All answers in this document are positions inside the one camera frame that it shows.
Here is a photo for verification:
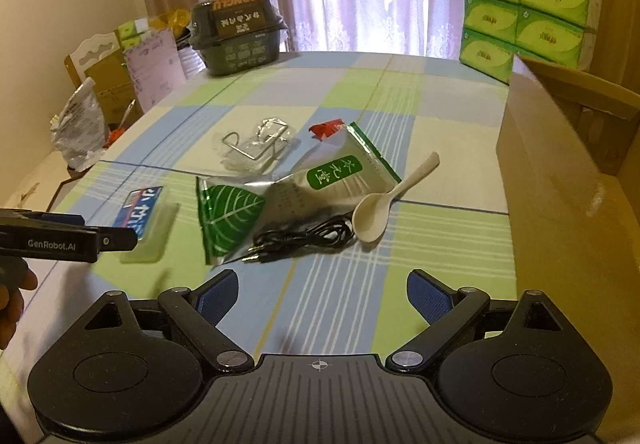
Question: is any blue dental floss pick box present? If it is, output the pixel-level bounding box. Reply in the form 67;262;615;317
113;186;180;264

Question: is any beige plastic spoon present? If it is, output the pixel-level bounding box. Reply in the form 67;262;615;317
352;152;440;244

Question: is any black audio cable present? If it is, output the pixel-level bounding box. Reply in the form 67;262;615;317
241;214;357;266

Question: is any silver green tea bag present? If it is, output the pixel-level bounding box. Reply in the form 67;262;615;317
195;122;401;265

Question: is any person's left hand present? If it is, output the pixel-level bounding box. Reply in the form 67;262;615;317
0;256;38;350

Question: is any crumpled silver foil bag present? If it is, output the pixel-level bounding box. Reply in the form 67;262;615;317
50;77;108;172

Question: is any checkered tablecloth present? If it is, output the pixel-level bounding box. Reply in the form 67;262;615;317
0;50;522;425

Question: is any clear bag with metal hook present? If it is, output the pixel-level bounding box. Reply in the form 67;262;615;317
220;117;297;174

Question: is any brown cardboard box with white insert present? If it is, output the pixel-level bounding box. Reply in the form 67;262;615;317
64;32;142;130

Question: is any large cardboard box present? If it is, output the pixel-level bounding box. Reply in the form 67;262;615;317
497;57;639;443

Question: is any pink paper box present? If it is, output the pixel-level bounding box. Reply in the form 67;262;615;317
124;29;186;114

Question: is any red snack packet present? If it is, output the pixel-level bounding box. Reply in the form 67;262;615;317
308;119;344;142

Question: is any yellow plastic bag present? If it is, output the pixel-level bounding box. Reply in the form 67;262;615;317
149;8;191;40

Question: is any dark green noodle bowl pack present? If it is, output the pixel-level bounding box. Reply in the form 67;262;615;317
190;0;286;77

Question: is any green tissue pack stack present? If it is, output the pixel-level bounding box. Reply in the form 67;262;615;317
459;0;602;83

